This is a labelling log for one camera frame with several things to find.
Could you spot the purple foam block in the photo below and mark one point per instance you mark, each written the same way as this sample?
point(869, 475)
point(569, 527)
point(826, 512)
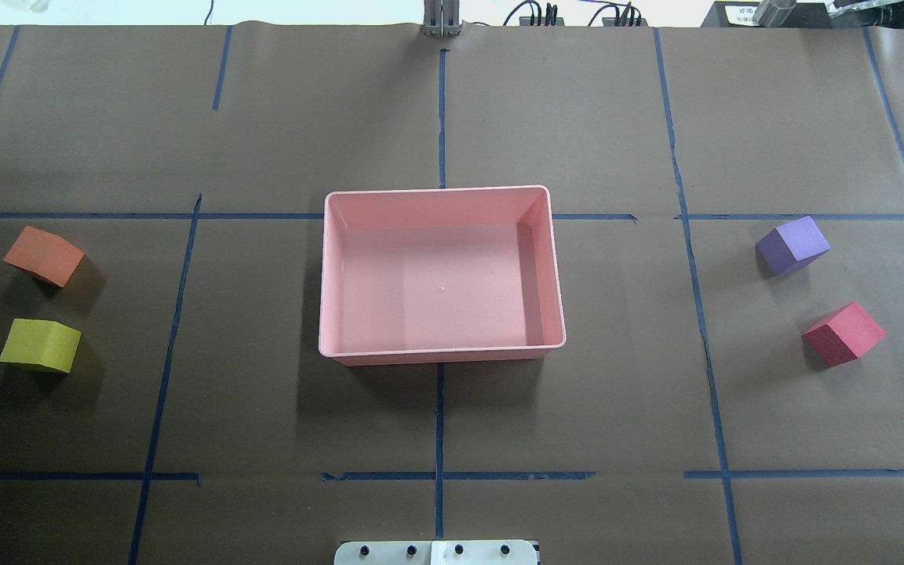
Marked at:
point(793, 245)

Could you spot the orange foam block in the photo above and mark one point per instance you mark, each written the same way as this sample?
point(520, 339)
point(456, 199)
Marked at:
point(44, 256)

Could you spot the pink plastic bin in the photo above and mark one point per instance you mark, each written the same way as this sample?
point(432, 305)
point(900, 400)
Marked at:
point(440, 276)

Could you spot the black power connector left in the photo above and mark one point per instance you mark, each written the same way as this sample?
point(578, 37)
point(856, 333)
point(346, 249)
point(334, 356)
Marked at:
point(534, 14)

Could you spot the black power connector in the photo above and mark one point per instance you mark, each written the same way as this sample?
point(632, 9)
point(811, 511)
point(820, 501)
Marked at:
point(534, 14)
point(616, 14)

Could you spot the brown paper table cover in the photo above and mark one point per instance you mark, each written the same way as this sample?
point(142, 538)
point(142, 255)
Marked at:
point(684, 421)

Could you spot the black power connector right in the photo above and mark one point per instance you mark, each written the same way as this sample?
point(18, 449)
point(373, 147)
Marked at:
point(616, 14)

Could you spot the black box with label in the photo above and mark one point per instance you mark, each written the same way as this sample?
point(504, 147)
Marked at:
point(742, 14)

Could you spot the red foam block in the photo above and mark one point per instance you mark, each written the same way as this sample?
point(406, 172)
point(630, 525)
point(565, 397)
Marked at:
point(844, 335)

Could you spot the yellow-green foam block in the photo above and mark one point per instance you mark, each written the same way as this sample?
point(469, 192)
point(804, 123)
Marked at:
point(41, 345)

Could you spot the silver metal cylinder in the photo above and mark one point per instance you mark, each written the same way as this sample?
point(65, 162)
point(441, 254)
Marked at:
point(771, 10)

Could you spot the aluminium frame post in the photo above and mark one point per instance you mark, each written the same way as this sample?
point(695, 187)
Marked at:
point(441, 18)

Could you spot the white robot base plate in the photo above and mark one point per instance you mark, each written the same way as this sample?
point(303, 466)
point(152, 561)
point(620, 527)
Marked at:
point(485, 551)

